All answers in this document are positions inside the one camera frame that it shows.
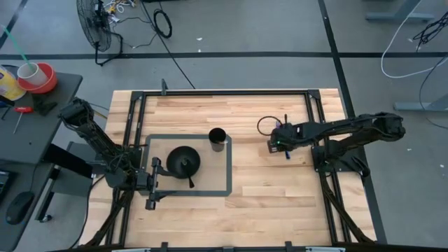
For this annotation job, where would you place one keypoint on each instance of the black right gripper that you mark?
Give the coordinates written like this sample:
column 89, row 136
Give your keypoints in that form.
column 288, row 134

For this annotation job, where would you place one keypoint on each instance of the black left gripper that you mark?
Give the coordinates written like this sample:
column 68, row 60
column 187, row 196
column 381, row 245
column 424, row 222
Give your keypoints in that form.
column 151, row 185

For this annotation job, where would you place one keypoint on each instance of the black bowl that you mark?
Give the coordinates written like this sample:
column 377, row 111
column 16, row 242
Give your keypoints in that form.
column 175, row 157

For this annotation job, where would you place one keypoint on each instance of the black cup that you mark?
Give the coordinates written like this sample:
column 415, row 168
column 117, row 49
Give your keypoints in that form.
column 217, row 147

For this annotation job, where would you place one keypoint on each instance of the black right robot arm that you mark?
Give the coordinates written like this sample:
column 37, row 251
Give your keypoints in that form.
column 350, row 126

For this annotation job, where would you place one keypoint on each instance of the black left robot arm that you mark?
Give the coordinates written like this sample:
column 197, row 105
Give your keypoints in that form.
column 94, row 136

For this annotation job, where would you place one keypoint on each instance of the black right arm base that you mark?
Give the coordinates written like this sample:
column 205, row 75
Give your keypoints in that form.
column 350, row 161

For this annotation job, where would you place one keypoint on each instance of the grey-bordered placemat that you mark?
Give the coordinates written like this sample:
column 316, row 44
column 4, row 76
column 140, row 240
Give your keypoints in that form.
column 229, row 164

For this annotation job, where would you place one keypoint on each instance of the silver bar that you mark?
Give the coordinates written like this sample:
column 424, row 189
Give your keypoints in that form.
column 131, row 250
column 325, row 249

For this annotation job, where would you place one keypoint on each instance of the grey desk foot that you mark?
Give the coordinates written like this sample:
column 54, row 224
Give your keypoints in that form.
column 399, row 15
column 420, row 106

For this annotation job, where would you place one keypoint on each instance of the black side table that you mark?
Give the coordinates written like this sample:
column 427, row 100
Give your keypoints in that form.
column 35, row 143

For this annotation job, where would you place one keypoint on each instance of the black computer mouse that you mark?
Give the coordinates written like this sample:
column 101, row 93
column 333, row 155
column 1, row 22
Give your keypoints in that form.
column 19, row 206

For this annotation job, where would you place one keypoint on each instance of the dark grey desk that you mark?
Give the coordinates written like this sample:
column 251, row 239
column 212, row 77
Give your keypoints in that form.
column 14, row 238

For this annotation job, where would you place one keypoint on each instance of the dark phone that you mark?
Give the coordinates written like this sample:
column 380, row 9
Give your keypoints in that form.
column 3, row 185

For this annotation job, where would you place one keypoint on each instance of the white paper cup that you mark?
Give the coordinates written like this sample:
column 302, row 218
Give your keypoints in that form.
column 35, row 78

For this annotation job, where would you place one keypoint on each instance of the black floor fan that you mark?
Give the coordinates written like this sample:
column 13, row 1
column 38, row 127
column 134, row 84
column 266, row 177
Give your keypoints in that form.
column 91, row 24

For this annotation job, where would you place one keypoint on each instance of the yellow container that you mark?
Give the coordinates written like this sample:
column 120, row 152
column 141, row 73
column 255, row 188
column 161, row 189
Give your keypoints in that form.
column 10, row 89

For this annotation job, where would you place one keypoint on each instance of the green drinking straw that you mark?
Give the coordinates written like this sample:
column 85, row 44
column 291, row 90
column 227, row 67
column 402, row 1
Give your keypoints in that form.
column 15, row 44

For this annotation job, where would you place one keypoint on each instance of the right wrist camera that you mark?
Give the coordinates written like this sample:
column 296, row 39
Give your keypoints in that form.
column 273, row 147

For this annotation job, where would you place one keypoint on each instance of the black frame bracket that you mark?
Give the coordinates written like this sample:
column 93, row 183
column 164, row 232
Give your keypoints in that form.
column 164, row 246
column 288, row 246

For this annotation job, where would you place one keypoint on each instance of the black aluminium table frame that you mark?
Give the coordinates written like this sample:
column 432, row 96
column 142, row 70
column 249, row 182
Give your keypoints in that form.
column 227, row 92

